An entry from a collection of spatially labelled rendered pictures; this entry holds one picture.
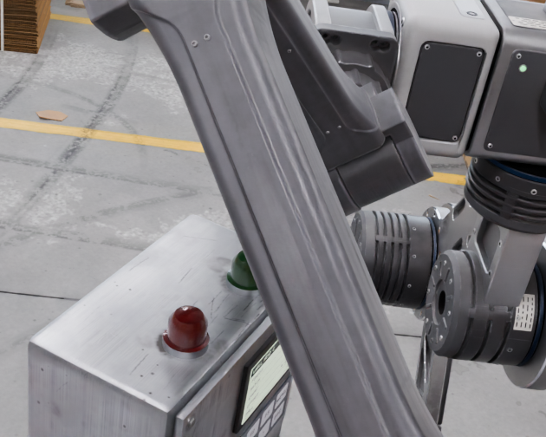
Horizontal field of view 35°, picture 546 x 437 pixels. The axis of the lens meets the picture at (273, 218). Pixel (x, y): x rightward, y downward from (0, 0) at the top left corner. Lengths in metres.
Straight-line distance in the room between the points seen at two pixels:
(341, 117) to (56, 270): 2.36
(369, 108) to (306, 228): 0.35
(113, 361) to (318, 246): 0.14
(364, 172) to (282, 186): 0.37
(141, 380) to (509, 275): 0.69
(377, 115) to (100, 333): 0.35
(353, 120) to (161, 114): 3.36
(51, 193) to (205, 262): 2.86
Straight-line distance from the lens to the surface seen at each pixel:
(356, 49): 0.88
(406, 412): 0.40
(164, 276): 0.54
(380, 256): 1.59
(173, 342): 0.48
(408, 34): 0.91
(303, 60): 0.64
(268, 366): 0.54
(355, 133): 0.72
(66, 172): 3.54
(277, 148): 0.41
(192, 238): 0.58
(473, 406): 2.78
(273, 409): 0.61
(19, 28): 4.55
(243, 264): 0.53
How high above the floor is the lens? 1.80
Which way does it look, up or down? 32 degrees down
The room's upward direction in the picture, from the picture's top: 10 degrees clockwise
